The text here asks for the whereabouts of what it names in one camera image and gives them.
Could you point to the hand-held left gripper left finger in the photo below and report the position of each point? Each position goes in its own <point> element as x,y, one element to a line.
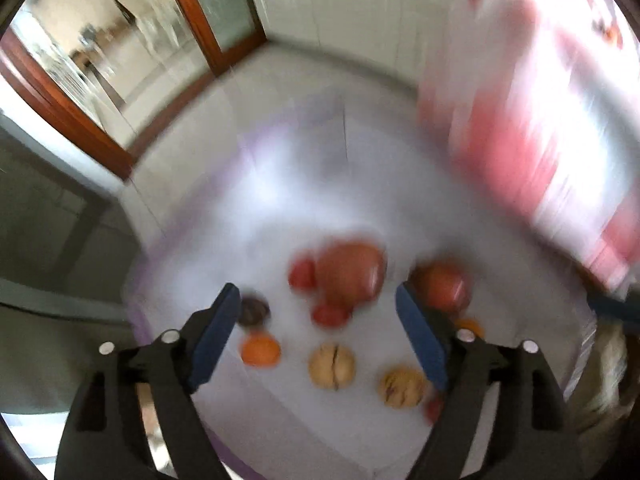
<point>215,340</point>

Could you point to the white storage box purple rim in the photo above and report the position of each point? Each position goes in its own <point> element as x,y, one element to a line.
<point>300,200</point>

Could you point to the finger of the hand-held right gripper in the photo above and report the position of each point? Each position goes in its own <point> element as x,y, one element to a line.
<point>612,306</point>

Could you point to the pale beige object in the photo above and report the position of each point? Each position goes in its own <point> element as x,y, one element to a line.
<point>602,360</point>

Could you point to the red white checkered tablecloth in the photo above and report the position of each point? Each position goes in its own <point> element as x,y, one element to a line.
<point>550,135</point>

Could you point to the small orange tangerine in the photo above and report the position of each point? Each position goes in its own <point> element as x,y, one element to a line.
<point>612,35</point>
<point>472,326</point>

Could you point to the brown wooden door frame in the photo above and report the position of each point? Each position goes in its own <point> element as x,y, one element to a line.
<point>65,110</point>

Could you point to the large orange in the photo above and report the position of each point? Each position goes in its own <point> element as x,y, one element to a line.
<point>260,350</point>

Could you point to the red tomato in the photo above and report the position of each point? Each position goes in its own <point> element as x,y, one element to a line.
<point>302,272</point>
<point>330,315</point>
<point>433,410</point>

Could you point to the white kitchen cabinet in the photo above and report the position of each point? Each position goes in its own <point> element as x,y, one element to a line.
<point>360,5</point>

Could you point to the striped yellow pepino melon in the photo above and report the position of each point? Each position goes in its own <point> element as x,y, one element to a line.
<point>331,366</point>
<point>400,387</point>

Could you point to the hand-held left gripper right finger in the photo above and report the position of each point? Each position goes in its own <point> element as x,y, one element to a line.
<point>420,340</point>

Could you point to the dark purple mangosteen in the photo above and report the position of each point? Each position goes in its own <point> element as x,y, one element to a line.
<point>254,310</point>
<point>597,24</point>

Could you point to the large brownish red apple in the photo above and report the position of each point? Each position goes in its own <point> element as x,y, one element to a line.
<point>350,272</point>

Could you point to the dark red apple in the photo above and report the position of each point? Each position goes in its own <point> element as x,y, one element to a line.
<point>442,282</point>

